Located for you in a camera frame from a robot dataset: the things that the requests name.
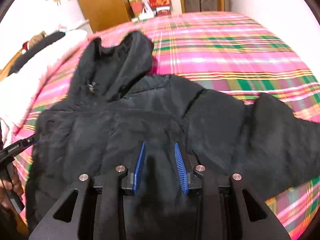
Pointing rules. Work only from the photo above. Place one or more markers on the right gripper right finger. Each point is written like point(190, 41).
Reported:
point(183, 167)

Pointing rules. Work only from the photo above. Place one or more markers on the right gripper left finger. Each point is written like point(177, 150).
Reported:
point(136, 168)

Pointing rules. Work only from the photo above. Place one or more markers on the black puffer jacket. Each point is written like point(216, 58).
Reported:
point(114, 105)

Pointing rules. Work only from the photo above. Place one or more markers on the person left hand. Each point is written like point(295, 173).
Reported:
point(15, 185)

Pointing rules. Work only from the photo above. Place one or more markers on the white folded duvet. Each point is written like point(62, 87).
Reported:
point(19, 90)

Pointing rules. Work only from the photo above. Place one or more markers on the teddy bear with santa hat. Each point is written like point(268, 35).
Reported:
point(33, 41)

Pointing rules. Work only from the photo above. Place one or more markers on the black pillow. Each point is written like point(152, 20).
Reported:
point(34, 49)

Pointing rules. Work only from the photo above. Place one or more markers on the pink plaid bed sheet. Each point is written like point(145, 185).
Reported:
point(223, 51)

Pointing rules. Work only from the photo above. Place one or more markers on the white shopping bag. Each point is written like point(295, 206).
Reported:
point(147, 13)

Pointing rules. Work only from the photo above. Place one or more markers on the pink plastic bin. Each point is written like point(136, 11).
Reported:
point(137, 7)

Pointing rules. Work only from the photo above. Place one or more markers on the wooden wardrobe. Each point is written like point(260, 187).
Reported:
point(103, 14)

